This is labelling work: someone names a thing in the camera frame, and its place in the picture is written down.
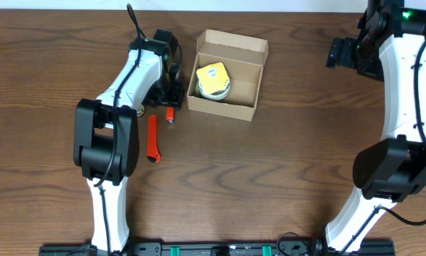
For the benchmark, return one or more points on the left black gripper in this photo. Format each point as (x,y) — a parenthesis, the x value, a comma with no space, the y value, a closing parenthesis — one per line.
(175,94)

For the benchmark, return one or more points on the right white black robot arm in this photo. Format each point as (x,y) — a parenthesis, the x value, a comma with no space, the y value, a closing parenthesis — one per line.
(391,48)

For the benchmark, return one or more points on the yellow sticky note pad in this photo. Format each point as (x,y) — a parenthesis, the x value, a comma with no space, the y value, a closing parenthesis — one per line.
(213,79)

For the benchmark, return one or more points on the white masking tape roll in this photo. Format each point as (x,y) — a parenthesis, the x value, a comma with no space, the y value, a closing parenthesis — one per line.
(216,96)

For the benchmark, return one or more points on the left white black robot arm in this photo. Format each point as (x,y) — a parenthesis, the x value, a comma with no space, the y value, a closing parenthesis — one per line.
(106,143)

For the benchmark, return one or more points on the small orange lighter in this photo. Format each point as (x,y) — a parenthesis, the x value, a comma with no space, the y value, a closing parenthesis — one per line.
(170,115)

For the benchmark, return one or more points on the open brown cardboard box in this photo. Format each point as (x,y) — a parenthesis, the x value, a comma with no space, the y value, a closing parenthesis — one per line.
(244,58)

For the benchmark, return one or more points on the long orange utility knife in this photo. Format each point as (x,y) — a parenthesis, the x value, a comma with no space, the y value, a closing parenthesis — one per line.
(153,153)

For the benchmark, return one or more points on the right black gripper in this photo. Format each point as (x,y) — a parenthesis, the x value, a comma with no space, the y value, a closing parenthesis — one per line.
(341,53)

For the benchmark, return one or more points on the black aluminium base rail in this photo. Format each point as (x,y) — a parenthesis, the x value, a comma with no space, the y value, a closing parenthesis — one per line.
(286,247)

